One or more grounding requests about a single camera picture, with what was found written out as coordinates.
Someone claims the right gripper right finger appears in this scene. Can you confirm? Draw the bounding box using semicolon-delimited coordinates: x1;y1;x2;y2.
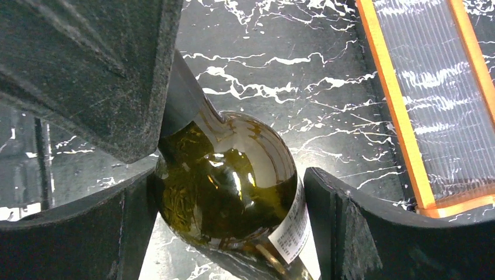
304;167;494;279

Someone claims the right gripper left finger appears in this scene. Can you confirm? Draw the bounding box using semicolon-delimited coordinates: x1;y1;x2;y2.
1;1;183;279

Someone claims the green wine bottle black neck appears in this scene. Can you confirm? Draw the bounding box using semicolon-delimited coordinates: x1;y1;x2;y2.
154;51;320;279

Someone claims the orange wooden shelf rack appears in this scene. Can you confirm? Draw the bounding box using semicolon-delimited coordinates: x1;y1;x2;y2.
356;1;494;223

